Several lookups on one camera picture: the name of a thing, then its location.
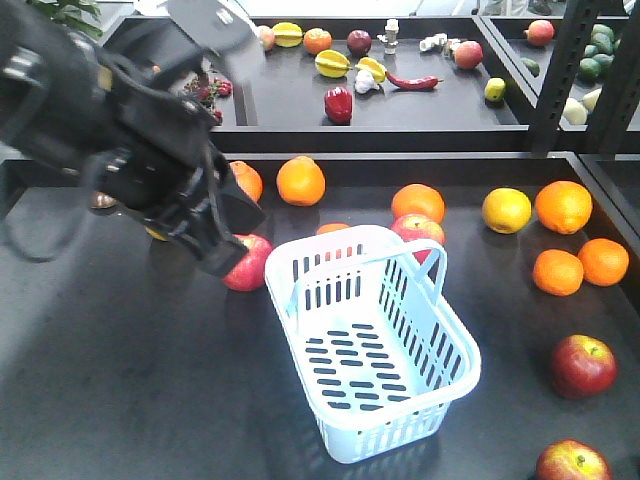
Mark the white garlic bulb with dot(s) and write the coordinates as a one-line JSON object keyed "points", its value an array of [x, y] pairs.
{"points": [[365, 82]]}

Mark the red-yellow apple front right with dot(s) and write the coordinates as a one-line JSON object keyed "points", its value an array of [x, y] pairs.
{"points": [[572, 459]]}

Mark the pink-red apple centre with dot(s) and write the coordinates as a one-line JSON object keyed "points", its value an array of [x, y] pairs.
{"points": [[414, 226]]}

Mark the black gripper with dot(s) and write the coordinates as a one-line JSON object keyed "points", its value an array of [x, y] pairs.
{"points": [[158, 161]]}

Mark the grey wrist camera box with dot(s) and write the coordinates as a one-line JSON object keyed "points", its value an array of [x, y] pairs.
{"points": [[225, 32]]}

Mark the black wood-panel fruit stand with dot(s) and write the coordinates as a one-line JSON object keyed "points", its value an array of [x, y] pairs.
{"points": [[120, 359]]}

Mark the pink-red apple far left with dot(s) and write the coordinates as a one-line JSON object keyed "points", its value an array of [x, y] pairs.
{"points": [[248, 274]]}

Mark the light blue plastic basket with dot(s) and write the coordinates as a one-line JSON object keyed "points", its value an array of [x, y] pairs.
{"points": [[379, 352]]}

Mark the pink-red apple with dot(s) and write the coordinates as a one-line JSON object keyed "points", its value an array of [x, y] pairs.
{"points": [[248, 274], [414, 226]]}

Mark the yellow starfruit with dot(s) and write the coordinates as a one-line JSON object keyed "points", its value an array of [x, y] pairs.
{"points": [[375, 68], [332, 64]]}

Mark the red bell pepper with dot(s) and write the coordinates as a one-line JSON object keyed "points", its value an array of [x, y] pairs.
{"points": [[338, 103]]}

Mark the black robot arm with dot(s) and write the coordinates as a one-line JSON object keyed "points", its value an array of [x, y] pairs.
{"points": [[42, 71]]}

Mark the dark purple onion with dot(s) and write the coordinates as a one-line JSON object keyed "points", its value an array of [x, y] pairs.
{"points": [[359, 42]]}

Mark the yellow starfruit left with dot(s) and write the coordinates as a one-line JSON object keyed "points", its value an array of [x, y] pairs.
{"points": [[332, 64]]}

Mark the small orange lower left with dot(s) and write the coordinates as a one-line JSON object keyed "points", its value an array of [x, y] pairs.
{"points": [[558, 272]]}

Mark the small orange centre left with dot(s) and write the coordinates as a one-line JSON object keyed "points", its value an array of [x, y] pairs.
{"points": [[332, 227]]}

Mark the small orange lower right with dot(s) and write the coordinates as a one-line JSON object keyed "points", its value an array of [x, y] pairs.
{"points": [[605, 262]]}

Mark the small orange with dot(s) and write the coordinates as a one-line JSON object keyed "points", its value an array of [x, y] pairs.
{"points": [[558, 272], [332, 227], [605, 262]]}

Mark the dark red apple upper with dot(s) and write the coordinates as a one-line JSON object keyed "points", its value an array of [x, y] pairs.
{"points": [[582, 366]]}

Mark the yellow-green apple front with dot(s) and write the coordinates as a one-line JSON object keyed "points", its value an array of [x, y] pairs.
{"points": [[155, 235]]}

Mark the black perforated upright post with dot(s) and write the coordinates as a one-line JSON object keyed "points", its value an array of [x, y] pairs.
{"points": [[571, 38]]}

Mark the yellow starfruit right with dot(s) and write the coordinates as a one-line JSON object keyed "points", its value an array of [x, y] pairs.
{"points": [[375, 68]]}

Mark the red chili pepper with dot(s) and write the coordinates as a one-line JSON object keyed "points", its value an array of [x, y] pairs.
{"points": [[427, 83]]}

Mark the yellow orange right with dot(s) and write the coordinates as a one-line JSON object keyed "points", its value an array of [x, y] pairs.
{"points": [[506, 210]]}

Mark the orange behind centre apple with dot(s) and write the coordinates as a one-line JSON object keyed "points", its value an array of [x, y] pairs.
{"points": [[419, 199]]}

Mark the large orange far right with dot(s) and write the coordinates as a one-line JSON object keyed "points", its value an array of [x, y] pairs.
{"points": [[563, 206]]}

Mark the red apple rear tray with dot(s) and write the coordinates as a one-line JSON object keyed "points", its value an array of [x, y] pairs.
{"points": [[468, 55]]}

